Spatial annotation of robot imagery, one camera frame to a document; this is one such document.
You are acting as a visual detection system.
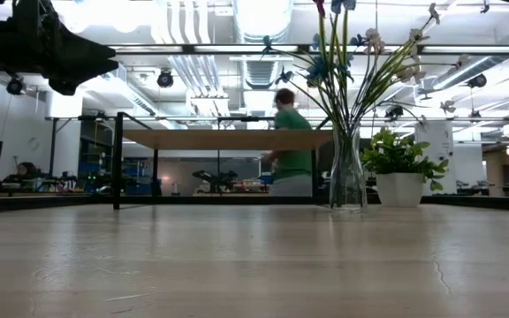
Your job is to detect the black ceiling spotlight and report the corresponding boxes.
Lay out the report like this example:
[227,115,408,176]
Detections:
[156,68,175,89]
[467,72,489,89]
[5,75,25,96]

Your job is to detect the wooden shelf with black legs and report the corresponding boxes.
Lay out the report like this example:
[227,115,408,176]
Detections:
[113,112,333,209]

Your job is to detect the person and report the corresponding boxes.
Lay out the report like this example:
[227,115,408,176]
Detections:
[261,87,315,198]
[15,162,39,178]

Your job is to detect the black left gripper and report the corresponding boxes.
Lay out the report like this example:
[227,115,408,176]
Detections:
[0,0,119,96]

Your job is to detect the green plant in white pot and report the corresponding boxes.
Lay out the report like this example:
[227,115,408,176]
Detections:
[360,126,450,208]

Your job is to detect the clear glass vase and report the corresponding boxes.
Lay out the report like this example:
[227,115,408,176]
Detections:
[328,125,368,211]

